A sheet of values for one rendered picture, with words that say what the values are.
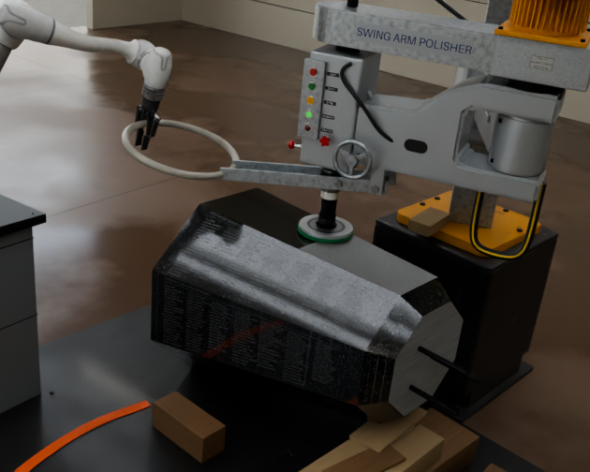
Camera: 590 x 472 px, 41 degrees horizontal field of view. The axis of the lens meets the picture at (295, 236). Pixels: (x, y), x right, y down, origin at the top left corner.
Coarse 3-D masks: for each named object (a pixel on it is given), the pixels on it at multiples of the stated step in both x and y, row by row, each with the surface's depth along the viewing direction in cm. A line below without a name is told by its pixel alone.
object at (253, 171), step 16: (240, 160) 321; (224, 176) 314; (240, 176) 311; (256, 176) 308; (272, 176) 305; (288, 176) 302; (304, 176) 299; (320, 176) 297; (336, 176) 295; (368, 176) 301; (368, 192) 291; (384, 192) 289
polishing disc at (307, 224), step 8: (304, 216) 316; (312, 216) 316; (336, 216) 319; (304, 224) 309; (312, 224) 310; (344, 224) 312; (304, 232) 304; (312, 232) 302; (320, 232) 303; (328, 232) 304; (336, 232) 304; (344, 232) 305
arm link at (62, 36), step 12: (60, 24) 293; (60, 36) 292; (72, 36) 296; (84, 36) 301; (72, 48) 299; (84, 48) 301; (96, 48) 307; (108, 48) 314; (120, 48) 322; (132, 48) 325; (144, 48) 326; (132, 60) 327
